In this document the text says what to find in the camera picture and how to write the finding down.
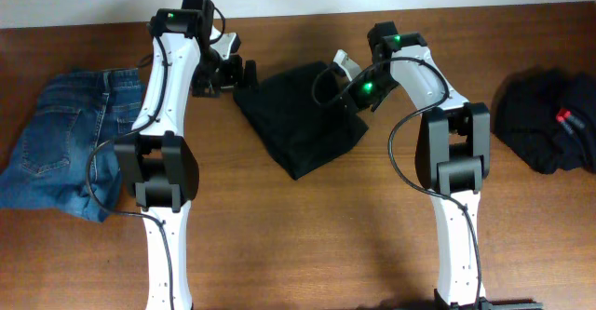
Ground black trousers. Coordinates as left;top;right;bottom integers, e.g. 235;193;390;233
233;61;368;180

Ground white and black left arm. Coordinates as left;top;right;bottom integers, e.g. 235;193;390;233
108;0;256;309

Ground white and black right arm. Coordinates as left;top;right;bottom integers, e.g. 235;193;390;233
335;21;490;309

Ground folded blue denim jeans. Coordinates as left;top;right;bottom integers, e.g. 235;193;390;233
1;69;144;222

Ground black garment with red label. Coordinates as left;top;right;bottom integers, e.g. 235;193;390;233
493;69;595;174

